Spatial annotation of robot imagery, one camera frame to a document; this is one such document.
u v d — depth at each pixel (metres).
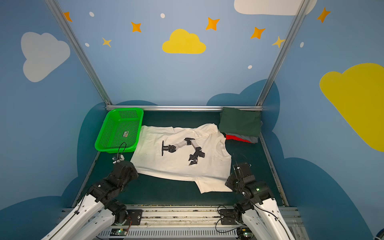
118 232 0.71
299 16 0.72
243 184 0.56
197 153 0.99
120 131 1.11
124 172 0.60
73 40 0.79
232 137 1.07
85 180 0.91
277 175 0.95
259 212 0.45
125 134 1.08
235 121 1.08
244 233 0.72
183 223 0.73
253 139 1.01
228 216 0.75
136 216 0.75
